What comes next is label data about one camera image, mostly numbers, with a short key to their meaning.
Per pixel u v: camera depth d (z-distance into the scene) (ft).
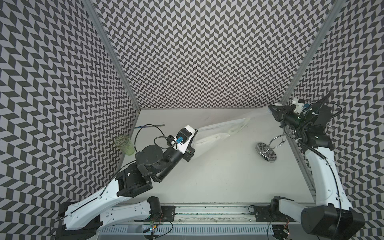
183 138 1.29
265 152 2.92
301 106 2.03
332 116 1.69
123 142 2.98
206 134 2.22
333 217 1.18
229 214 2.46
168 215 2.38
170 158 1.45
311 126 1.67
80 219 1.26
